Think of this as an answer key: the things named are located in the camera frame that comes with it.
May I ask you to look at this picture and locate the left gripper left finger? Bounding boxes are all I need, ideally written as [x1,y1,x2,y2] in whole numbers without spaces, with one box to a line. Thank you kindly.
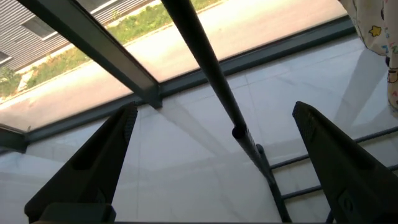
[24,102,139,223]

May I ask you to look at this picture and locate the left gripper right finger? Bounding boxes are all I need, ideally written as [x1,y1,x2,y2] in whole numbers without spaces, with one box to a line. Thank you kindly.
[292,101,398,224]

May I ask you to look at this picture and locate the cream printed garment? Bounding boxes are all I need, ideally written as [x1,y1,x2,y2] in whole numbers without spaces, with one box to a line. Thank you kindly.
[338,0,398,111]

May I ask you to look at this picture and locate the black clothes rack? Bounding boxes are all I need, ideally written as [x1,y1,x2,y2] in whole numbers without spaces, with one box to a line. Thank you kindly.
[160,0,398,223]

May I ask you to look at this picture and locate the window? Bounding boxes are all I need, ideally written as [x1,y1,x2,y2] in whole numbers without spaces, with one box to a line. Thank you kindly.
[0,0,357,155]

